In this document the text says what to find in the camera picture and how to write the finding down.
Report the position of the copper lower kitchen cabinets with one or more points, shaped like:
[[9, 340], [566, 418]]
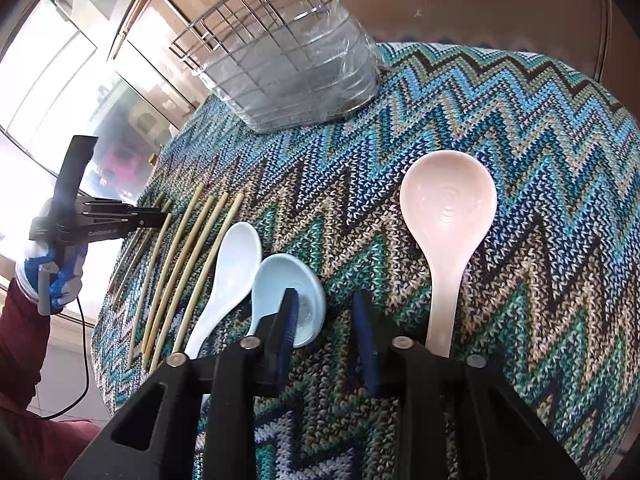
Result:
[[598, 37]]

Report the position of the wire utensil holder basket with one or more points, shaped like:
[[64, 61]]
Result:
[[280, 64]]

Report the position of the light blue ceramic spoon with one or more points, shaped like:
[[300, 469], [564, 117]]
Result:
[[282, 273]]

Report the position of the pink ceramic spoon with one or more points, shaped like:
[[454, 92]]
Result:
[[448, 200]]

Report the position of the white ceramic spoon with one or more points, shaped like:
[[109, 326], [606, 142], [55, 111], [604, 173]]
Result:
[[239, 258]]

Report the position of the red sleeved left forearm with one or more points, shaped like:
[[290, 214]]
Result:
[[52, 446]]

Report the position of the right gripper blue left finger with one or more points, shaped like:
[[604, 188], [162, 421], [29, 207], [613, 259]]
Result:
[[153, 436]]

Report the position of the blue white gloved left hand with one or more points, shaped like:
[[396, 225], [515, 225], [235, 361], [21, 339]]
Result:
[[51, 285]]

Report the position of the zigzag patterned table cloth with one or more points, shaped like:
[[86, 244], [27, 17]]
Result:
[[553, 290]]

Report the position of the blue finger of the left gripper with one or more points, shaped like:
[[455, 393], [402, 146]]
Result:
[[130, 218]]

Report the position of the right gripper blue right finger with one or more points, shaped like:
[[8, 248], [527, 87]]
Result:
[[452, 412]]

